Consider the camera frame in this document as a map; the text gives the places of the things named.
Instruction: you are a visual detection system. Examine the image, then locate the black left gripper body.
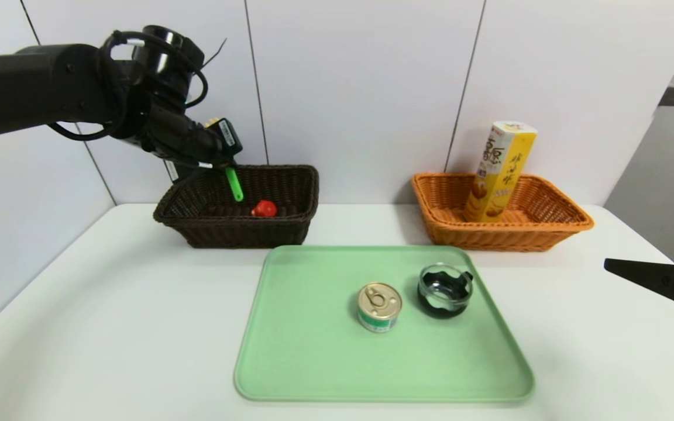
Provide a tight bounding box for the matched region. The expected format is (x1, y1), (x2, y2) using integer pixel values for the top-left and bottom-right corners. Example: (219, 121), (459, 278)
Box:
(191, 118), (243, 165)

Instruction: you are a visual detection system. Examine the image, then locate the yellow spaghetti spoon green handle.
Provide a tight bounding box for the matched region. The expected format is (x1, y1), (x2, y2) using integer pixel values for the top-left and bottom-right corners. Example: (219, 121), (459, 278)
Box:
(205, 119), (245, 202)

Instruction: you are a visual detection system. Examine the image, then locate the tall yellow snack box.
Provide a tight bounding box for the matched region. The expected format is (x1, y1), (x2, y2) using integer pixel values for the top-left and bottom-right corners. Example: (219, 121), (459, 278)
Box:
(465, 121), (538, 223)

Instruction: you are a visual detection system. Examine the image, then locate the glass jar black lid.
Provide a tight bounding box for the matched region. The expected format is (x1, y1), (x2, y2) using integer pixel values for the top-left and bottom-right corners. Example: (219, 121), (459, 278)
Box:
(418, 263), (474, 319)

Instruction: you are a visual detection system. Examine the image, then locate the dark brown wicker basket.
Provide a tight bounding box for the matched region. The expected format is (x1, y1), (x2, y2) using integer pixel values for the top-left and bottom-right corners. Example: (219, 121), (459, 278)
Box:
(153, 165), (320, 249)

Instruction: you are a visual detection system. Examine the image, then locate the orange wicker basket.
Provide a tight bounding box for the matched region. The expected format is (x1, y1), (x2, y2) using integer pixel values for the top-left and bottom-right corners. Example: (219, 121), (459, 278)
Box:
(412, 172), (595, 252)

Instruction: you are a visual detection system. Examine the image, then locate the tin can green label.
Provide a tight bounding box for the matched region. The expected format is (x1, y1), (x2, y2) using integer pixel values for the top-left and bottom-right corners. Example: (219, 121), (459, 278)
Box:
(357, 282), (403, 334)

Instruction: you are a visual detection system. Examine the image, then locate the light green plastic tray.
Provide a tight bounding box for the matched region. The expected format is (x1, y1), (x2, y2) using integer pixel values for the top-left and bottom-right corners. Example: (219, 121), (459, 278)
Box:
(233, 244), (535, 403)

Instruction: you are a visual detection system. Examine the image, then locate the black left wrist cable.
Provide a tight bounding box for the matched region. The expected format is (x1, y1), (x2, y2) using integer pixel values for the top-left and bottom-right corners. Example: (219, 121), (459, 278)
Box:
(50, 30), (209, 141)

